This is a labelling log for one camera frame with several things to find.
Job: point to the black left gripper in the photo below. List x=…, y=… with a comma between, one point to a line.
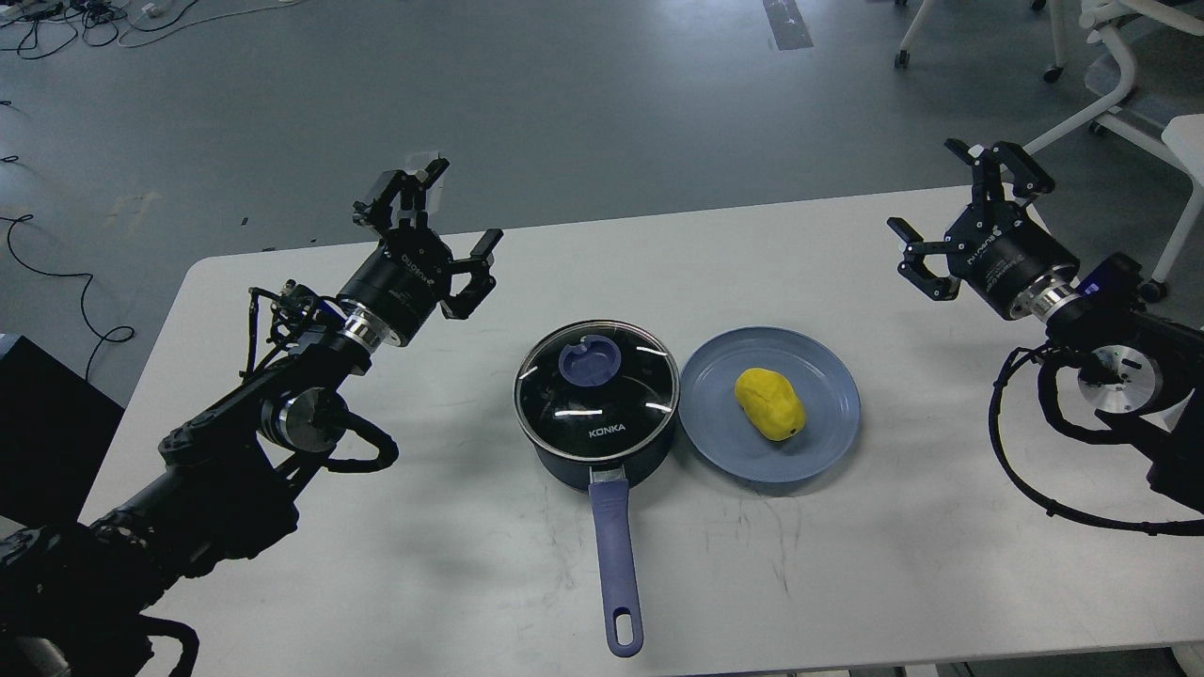
x=411, y=270

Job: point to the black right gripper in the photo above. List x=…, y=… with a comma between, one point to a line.
x=993, y=246

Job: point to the glass pot lid blue knob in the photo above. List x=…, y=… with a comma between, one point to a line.
x=596, y=390

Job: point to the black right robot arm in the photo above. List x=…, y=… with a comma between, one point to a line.
x=1109, y=372

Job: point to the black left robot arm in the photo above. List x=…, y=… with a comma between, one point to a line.
x=76, y=598

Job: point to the white office chair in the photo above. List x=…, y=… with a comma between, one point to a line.
x=1147, y=85

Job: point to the white chair leg with caster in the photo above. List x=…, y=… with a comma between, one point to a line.
x=1056, y=11

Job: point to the dark blue saucepan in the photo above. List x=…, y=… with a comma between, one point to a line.
x=608, y=483

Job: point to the blue plate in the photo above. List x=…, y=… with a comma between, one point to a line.
x=718, y=428

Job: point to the black box left edge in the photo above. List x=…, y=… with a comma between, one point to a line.
x=56, y=429

